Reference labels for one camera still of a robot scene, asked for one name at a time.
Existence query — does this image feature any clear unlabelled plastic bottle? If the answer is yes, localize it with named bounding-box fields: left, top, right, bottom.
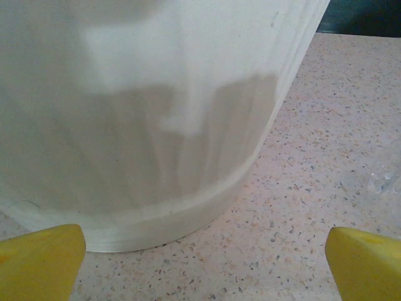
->
left=365, top=156, right=401, bottom=209

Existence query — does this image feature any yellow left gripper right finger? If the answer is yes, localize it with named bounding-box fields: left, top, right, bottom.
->
left=325, top=226, right=401, bottom=301

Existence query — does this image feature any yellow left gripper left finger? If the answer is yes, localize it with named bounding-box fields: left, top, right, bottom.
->
left=0, top=223, right=87, bottom=301

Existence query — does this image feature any white ribbed waste bin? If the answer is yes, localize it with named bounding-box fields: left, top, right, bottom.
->
left=0, top=0, right=332, bottom=253

